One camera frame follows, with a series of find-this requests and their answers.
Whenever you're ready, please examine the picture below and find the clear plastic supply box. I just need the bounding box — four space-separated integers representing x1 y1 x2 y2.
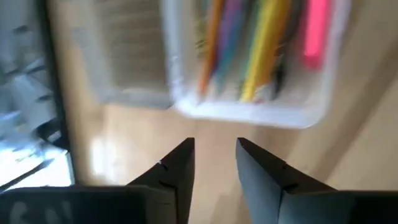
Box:
161 0 352 129

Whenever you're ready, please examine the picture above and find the black table edge frame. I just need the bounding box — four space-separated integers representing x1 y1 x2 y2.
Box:
37 0 75 185

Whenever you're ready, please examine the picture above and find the yellow highlighter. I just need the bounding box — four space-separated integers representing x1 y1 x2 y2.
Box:
241 0 292 103

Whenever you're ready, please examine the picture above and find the clear box lid with grid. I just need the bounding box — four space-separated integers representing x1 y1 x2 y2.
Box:
71 0 174 110

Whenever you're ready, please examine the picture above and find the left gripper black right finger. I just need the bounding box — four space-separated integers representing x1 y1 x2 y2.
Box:
235 138 336 224

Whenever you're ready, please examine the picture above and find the black table clamp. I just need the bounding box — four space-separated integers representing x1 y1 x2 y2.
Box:
35 119 69 151

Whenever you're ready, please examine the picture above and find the pink highlighter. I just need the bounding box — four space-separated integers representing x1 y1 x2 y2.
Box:
300 0 333 71

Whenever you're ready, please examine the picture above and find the black floor cable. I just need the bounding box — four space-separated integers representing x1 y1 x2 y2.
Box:
0 158 55 192

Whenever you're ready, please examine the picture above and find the orange wooden pencil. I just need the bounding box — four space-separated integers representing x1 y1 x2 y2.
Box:
197 0 225 96

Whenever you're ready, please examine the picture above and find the teal pencil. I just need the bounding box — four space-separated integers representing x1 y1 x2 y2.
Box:
214 18 246 91

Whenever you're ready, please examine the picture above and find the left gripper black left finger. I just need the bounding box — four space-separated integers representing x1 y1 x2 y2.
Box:
127 138 196 224

